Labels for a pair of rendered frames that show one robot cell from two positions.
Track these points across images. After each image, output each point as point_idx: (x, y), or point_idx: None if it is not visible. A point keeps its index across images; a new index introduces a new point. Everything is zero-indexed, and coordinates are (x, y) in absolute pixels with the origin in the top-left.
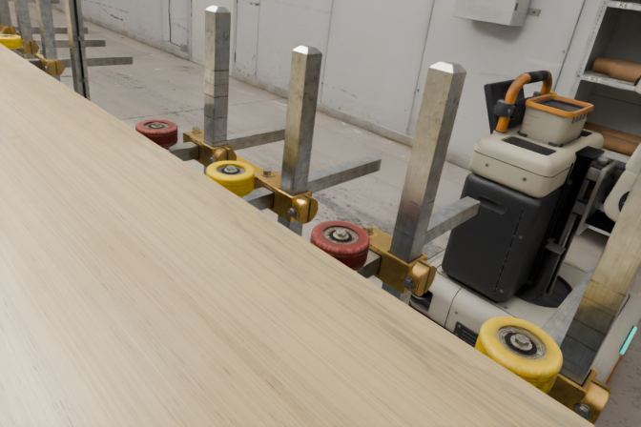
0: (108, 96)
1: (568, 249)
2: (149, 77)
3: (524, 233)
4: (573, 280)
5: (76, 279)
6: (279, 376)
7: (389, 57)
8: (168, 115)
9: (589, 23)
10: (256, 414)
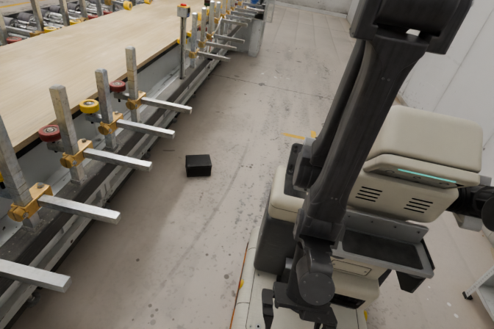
0: (301, 77)
1: None
2: (339, 74)
3: (262, 233)
4: (335, 314)
5: (4, 103)
6: None
7: (478, 114)
8: (314, 97)
9: None
10: None
